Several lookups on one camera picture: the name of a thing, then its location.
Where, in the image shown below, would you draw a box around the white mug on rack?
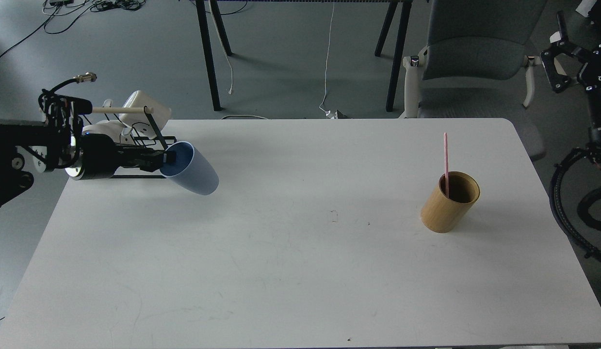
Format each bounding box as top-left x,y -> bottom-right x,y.
119,90 -> 172,138

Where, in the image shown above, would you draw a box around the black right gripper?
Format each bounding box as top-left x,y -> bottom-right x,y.
540,0 -> 601,146

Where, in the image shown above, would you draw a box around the white hanging cable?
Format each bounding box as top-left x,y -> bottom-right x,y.
319,0 -> 349,119

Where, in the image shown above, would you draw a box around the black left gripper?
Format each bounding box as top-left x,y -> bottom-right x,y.
67,133 -> 177,180

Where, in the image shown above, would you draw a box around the bamboo cylinder holder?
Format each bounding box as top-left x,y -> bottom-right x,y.
420,172 -> 481,233

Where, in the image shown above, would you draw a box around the light blue plastic cup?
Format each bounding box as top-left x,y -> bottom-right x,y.
159,141 -> 220,196

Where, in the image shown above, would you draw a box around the white cable with plug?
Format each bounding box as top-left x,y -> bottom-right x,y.
211,0 -> 235,95

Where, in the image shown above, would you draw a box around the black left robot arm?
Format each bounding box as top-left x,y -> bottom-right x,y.
0,72 -> 178,208

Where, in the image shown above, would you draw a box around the black table legs left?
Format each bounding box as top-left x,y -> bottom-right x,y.
194,0 -> 232,112

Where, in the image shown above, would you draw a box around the black table legs right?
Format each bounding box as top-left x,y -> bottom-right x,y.
374,0 -> 412,112

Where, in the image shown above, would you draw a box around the grey office chair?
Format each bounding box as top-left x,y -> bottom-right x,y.
401,0 -> 546,161

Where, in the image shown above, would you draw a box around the black table legs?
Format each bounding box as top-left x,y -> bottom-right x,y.
374,0 -> 412,112
194,0 -> 232,112

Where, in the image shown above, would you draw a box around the black floor cables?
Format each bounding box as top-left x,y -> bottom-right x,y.
0,0 -> 146,69

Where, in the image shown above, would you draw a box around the black wire cup rack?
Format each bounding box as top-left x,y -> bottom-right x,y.
81,106 -> 175,150

